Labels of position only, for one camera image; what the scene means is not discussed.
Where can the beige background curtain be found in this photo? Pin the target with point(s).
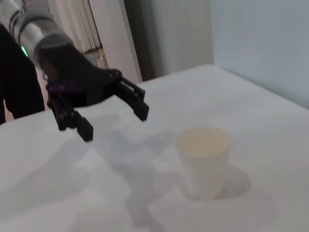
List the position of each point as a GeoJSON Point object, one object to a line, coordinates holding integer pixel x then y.
{"type": "Point", "coordinates": [183, 36]}

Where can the white paper cup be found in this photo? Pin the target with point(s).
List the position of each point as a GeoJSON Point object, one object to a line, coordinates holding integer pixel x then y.
{"type": "Point", "coordinates": [205, 162]}

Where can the black robot torso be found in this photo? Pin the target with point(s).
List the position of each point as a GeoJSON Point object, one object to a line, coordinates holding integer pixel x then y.
{"type": "Point", "coordinates": [17, 79]}

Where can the white pleated background curtain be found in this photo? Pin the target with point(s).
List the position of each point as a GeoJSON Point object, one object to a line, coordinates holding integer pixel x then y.
{"type": "Point", "coordinates": [77, 24]}

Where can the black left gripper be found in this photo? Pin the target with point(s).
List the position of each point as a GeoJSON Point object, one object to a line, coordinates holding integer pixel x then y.
{"type": "Point", "coordinates": [79, 77]}

